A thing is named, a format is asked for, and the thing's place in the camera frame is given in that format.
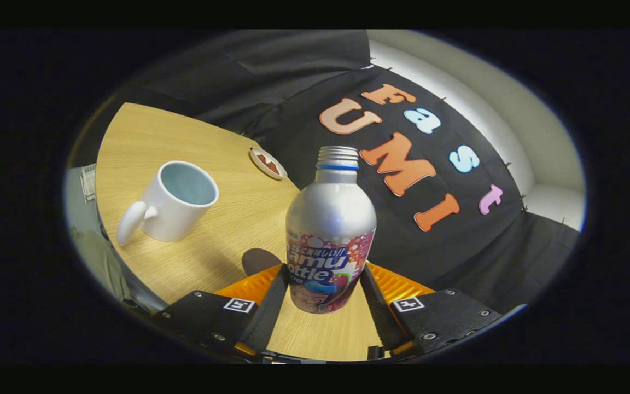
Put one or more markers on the white cup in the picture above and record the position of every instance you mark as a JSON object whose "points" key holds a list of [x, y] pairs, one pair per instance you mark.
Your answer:
{"points": [[167, 213]]}

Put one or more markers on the dark round coaster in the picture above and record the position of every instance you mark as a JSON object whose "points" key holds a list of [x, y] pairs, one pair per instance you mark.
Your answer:
{"points": [[257, 260]]}

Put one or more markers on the silver juice bottle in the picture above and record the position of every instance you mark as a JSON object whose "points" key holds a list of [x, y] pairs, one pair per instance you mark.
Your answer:
{"points": [[328, 219]]}

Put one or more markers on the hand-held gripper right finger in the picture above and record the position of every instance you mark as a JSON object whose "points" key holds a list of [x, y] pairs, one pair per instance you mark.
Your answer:
{"points": [[383, 314]]}

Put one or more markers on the beige cloth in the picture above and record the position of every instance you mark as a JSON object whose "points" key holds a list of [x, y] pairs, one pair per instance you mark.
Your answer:
{"points": [[101, 262]]}

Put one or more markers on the brown snack pieces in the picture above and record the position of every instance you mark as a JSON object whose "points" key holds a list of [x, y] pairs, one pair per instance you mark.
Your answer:
{"points": [[269, 163]]}

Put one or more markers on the black backdrop cloth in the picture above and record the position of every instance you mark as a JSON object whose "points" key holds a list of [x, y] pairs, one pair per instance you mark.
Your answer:
{"points": [[293, 65]]}

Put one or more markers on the white round plate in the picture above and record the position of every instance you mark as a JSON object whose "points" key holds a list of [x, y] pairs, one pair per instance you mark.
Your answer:
{"points": [[263, 168]]}

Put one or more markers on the wooden table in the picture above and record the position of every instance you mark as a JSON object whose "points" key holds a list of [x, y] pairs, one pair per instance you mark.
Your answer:
{"points": [[145, 131]]}

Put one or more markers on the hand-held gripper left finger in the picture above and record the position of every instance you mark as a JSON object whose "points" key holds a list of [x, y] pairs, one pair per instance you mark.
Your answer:
{"points": [[270, 314]]}

